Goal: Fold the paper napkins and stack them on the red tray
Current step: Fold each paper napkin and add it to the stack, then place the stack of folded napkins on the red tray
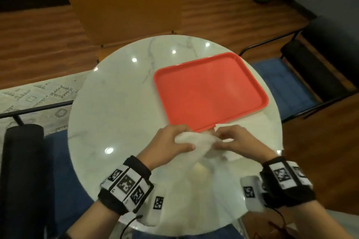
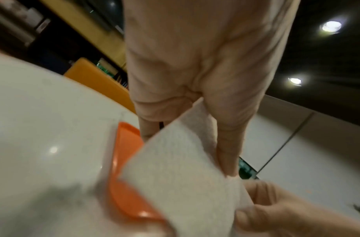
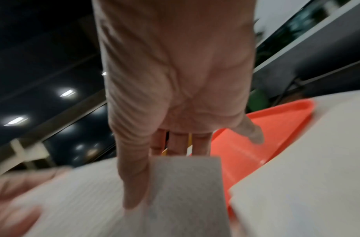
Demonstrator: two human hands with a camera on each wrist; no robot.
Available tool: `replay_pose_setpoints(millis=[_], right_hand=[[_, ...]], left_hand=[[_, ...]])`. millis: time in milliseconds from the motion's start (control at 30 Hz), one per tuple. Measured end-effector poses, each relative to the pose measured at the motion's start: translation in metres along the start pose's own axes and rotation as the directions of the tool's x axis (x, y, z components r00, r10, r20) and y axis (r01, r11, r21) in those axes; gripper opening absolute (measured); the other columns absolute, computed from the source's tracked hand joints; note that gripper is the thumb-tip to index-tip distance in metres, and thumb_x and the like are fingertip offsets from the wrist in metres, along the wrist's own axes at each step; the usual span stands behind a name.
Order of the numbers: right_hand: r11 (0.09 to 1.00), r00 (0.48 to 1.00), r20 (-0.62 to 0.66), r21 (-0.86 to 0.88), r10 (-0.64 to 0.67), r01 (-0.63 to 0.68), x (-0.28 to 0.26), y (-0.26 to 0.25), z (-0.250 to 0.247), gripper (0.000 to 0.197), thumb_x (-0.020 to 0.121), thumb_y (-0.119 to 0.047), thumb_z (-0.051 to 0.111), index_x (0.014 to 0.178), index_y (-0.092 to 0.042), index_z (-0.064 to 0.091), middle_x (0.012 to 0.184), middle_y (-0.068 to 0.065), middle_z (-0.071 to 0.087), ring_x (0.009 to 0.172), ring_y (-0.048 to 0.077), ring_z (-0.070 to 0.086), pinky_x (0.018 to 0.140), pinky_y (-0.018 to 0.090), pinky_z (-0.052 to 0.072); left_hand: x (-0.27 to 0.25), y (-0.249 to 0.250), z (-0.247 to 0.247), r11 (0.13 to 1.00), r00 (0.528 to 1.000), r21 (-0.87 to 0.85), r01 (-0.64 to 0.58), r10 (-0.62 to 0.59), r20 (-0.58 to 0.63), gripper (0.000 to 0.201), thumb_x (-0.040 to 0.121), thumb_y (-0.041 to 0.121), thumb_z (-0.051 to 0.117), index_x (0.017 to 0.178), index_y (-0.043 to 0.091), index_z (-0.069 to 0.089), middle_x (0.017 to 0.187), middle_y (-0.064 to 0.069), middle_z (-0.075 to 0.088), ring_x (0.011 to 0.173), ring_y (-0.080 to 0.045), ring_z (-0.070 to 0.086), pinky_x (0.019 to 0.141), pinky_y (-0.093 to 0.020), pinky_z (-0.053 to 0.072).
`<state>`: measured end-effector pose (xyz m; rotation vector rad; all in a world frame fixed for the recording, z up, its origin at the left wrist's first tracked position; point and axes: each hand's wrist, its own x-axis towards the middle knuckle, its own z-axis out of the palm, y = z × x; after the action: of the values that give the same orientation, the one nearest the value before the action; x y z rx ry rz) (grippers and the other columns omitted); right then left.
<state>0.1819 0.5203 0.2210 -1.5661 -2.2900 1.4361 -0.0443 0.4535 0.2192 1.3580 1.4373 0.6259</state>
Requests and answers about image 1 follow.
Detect person's left hand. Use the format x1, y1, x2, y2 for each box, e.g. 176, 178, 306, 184
136, 124, 196, 171

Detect person's right hand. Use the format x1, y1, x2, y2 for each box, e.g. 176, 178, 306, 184
213, 124, 278, 164

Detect red plastic tray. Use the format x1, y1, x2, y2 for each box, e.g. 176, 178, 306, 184
153, 52, 270, 133

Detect person's right forearm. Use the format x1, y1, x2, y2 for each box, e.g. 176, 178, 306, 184
291, 201, 354, 239

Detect person's left forearm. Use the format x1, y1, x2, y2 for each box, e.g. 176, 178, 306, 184
66, 199, 120, 239

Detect person's legs in blue jeans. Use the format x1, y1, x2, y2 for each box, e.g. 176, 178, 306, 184
179, 223, 247, 239

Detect blue chair with black bolsters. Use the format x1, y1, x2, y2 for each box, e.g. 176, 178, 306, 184
0, 100, 96, 239
240, 16, 359, 123

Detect yellow upholstered chair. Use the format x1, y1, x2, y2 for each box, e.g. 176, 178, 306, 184
65, 0, 182, 62

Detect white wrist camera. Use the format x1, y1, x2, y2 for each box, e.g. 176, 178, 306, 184
140, 185, 166, 227
240, 176, 267, 213

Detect black marker wrist strap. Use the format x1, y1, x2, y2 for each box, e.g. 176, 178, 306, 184
259, 156, 316, 209
97, 155, 155, 215

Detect black camera cable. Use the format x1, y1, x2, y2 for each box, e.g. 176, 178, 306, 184
265, 205, 289, 239
120, 215, 144, 239

